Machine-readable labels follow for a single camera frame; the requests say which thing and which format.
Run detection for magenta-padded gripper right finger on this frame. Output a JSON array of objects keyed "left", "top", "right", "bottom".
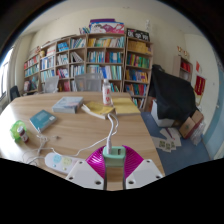
[{"left": 123, "top": 144, "right": 165, "bottom": 190}]

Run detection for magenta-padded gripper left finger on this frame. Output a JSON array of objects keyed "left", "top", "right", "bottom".
[{"left": 65, "top": 144, "right": 108, "bottom": 191}]

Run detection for green charger block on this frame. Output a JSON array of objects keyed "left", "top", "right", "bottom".
[{"left": 102, "top": 145, "right": 127, "bottom": 168}]

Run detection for white power strip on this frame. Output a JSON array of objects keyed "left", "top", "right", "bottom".
[{"left": 43, "top": 151, "right": 83, "bottom": 175}]

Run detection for printed paper sheets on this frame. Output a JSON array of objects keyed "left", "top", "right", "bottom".
[{"left": 151, "top": 126, "right": 184, "bottom": 154}]

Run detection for white box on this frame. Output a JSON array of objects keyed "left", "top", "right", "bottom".
[{"left": 150, "top": 98, "right": 176, "bottom": 129}]

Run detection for yellow notebook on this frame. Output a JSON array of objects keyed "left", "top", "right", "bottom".
[{"left": 111, "top": 96, "right": 142, "bottom": 117}]

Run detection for brown cardboard box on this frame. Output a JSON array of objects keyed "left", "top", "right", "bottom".
[{"left": 178, "top": 109, "right": 205, "bottom": 140}]

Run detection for teal book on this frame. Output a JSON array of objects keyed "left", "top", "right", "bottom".
[{"left": 28, "top": 109, "right": 59, "bottom": 134}]

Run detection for grey book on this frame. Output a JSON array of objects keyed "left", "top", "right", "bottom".
[{"left": 51, "top": 96, "right": 85, "bottom": 115}]

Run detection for small jar with red label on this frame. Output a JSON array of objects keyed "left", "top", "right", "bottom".
[{"left": 16, "top": 125, "right": 30, "bottom": 144}]

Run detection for clear bottle with red label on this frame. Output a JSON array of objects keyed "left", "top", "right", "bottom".
[{"left": 101, "top": 78, "right": 113, "bottom": 107}]

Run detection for black cloth cover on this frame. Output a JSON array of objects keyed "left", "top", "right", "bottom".
[{"left": 147, "top": 63, "right": 198, "bottom": 123}]

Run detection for green plastic bag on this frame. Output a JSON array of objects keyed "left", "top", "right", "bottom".
[{"left": 9, "top": 119, "right": 28, "bottom": 141}]

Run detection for large grey mesh chair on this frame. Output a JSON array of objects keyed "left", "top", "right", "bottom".
[{"left": 74, "top": 72, "right": 105, "bottom": 93}]

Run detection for small grey mesh chair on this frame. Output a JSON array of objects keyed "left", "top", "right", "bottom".
[{"left": 43, "top": 75, "right": 61, "bottom": 94}]

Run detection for dark office chair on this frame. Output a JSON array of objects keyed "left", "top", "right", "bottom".
[{"left": 8, "top": 85, "right": 22, "bottom": 102}]

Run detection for wooden bookshelf unit with books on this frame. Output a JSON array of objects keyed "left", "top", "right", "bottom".
[{"left": 22, "top": 17, "right": 155, "bottom": 111}]

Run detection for window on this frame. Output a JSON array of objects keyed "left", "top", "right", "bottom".
[{"left": 0, "top": 49, "right": 15, "bottom": 105}]

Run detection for white charger cable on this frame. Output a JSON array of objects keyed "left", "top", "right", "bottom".
[{"left": 73, "top": 112, "right": 120, "bottom": 158}]

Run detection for thin white loose cable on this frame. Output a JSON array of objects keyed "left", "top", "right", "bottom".
[{"left": 35, "top": 132, "right": 62, "bottom": 155}]

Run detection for red wall hanging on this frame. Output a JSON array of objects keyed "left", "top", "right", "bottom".
[{"left": 193, "top": 74, "right": 207, "bottom": 97}]

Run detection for small wooden wall shelf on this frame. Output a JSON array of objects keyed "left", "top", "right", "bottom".
[{"left": 171, "top": 54, "right": 194, "bottom": 83}]

